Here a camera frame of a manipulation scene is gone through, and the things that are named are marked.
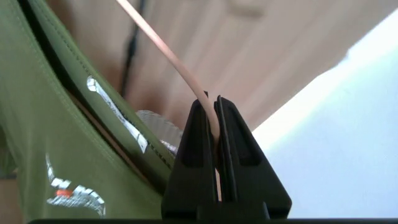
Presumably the green garment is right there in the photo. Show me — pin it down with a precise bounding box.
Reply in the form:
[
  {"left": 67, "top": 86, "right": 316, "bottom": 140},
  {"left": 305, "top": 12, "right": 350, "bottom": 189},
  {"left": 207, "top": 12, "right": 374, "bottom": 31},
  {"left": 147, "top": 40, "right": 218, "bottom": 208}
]
[{"left": 0, "top": 0, "right": 177, "bottom": 220}]

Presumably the black clothes rack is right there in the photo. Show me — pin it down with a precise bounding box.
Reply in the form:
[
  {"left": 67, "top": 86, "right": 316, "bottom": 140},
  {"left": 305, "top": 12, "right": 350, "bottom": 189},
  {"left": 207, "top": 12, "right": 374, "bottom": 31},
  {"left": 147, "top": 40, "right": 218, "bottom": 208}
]
[{"left": 119, "top": 0, "right": 147, "bottom": 98}]

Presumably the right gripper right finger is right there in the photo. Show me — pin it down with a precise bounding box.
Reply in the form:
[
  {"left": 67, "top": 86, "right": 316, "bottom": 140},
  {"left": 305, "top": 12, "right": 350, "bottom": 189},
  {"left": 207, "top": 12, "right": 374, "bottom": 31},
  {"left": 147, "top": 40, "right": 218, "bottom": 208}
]
[{"left": 213, "top": 95, "right": 292, "bottom": 218}]

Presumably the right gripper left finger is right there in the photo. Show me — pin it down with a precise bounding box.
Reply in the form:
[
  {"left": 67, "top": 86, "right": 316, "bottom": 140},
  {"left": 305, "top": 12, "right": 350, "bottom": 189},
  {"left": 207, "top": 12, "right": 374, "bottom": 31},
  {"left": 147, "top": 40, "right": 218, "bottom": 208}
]
[{"left": 160, "top": 91, "right": 218, "bottom": 218}]

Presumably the white laundry basket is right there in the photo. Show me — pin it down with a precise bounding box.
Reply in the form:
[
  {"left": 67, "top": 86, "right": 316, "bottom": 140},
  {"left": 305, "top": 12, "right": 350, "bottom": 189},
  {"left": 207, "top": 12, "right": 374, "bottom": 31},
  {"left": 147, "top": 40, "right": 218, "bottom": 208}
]
[{"left": 136, "top": 110, "right": 184, "bottom": 156}]

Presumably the pink clothes hanger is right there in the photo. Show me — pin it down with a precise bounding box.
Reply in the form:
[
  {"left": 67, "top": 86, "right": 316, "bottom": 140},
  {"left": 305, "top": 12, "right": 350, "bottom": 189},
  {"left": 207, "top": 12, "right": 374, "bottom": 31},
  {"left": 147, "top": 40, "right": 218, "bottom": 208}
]
[{"left": 115, "top": 0, "right": 223, "bottom": 202}]

